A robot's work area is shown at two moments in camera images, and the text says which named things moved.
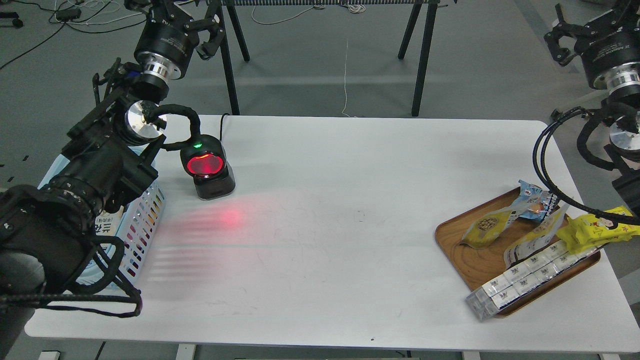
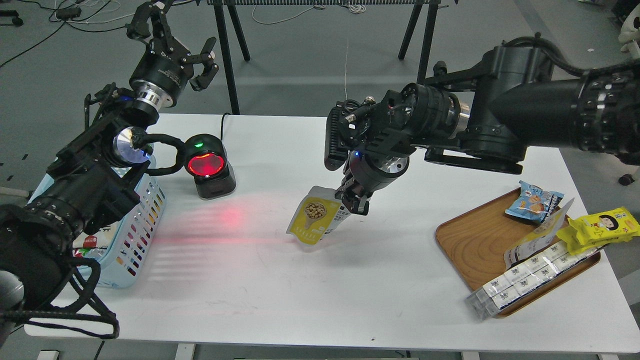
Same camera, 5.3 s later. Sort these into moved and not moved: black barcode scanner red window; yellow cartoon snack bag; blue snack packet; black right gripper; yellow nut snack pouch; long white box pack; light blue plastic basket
Moved: light blue plastic basket; yellow nut snack pouch; black right gripper
Not moved: blue snack packet; black barcode scanner red window; long white box pack; yellow cartoon snack bag
